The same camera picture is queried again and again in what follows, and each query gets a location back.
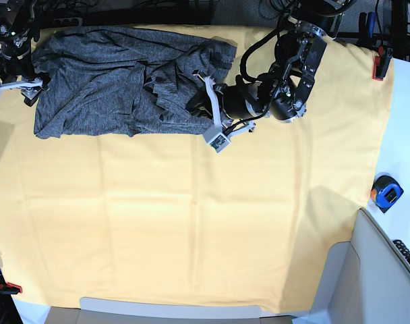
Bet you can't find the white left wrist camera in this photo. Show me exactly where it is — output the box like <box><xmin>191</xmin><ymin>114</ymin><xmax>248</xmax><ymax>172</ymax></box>
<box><xmin>203</xmin><ymin>128</ymin><xmax>231</xmax><ymax>153</ymax></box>

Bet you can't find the black textured handle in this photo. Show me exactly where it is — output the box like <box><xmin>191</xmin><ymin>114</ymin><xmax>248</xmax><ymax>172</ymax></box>
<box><xmin>392</xmin><ymin>240</ymin><xmax>410</xmax><ymax>265</ymax></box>

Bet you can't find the black power strip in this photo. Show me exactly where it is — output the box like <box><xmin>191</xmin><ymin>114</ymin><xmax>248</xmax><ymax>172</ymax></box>
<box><xmin>53</xmin><ymin>17</ymin><xmax>83</xmax><ymax>27</ymax></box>

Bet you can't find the red black clamp right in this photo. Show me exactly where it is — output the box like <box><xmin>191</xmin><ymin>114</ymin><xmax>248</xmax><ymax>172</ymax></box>
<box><xmin>372</xmin><ymin>46</ymin><xmax>393</xmax><ymax>81</ymax></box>

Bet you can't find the yellow table cloth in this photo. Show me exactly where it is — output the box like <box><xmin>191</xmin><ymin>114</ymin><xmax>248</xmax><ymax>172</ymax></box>
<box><xmin>0</xmin><ymin>40</ymin><xmax>396</xmax><ymax>313</ymax></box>

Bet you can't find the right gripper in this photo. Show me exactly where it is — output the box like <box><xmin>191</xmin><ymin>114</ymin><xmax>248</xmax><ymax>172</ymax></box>
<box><xmin>0</xmin><ymin>76</ymin><xmax>50</xmax><ymax>107</ymax></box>

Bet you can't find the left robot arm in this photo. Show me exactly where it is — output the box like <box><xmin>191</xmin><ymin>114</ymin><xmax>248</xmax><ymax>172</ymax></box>
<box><xmin>187</xmin><ymin>1</ymin><xmax>351</xmax><ymax>145</ymax></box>

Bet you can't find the blue black tape measure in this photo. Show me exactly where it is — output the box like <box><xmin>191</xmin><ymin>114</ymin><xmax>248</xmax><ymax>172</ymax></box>
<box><xmin>370</xmin><ymin>173</ymin><xmax>404</xmax><ymax>213</ymax></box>

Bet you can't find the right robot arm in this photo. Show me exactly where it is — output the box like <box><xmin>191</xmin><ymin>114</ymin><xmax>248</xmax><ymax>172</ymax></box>
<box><xmin>0</xmin><ymin>1</ymin><xmax>51</xmax><ymax>107</ymax></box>

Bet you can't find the red black clamp left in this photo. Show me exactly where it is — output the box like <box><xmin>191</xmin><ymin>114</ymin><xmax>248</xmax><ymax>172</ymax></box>
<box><xmin>0</xmin><ymin>283</ymin><xmax>22</xmax><ymax>295</ymax></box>

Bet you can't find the red black clamp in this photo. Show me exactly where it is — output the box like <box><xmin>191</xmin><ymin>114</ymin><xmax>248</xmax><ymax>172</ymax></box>
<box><xmin>0</xmin><ymin>283</ymin><xmax>22</xmax><ymax>295</ymax></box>
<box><xmin>372</xmin><ymin>46</ymin><xmax>393</xmax><ymax>81</ymax></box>

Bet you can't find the grey long-sleeve shirt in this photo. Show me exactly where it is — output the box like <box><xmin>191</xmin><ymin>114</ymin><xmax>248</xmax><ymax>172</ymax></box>
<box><xmin>32</xmin><ymin>26</ymin><xmax>237</xmax><ymax>139</ymax></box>

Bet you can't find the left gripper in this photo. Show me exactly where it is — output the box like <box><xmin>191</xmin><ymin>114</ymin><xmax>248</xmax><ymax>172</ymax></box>
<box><xmin>185</xmin><ymin>70</ymin><xmax>256</xmax><ymax>135</ymax></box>

